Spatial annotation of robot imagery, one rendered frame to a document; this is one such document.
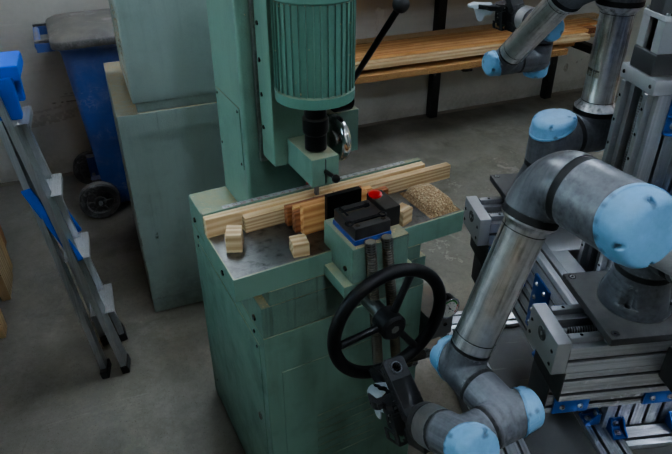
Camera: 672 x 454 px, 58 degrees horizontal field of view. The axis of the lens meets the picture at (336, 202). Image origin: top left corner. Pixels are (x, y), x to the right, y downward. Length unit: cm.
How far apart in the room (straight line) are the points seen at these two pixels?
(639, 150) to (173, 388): 169
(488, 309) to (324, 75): 56
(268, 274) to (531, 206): 59
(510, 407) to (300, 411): 70
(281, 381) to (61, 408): 107
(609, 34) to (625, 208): 90
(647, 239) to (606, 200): 8
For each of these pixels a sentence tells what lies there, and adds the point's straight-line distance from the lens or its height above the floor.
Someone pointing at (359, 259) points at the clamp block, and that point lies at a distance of 127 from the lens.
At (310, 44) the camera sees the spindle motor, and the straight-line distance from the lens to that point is 124.
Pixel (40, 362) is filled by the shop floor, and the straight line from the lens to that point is 261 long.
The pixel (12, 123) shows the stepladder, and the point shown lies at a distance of 194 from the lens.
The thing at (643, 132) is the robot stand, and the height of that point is 113.
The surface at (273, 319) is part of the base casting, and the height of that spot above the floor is 76.
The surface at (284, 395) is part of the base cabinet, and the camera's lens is 157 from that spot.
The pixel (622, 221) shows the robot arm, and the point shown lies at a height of 124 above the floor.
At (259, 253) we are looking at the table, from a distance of 135.
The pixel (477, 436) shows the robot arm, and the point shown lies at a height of 90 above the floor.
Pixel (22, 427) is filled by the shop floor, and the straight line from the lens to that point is 240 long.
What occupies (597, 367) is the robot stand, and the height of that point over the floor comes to 69.
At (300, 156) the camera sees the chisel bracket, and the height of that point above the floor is 105.
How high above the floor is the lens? 168
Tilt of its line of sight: 31 degrees down
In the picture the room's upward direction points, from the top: straight up
